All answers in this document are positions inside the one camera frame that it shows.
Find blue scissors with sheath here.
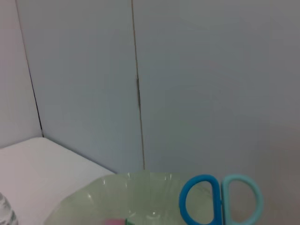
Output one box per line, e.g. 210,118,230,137
179,173,263,225

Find pink toy peach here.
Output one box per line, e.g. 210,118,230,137
100,217,135,225

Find clear green-label water bottle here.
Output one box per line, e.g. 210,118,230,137
0,192,19,225

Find translucent green fruit plate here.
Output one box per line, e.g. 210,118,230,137
43,172,225,225

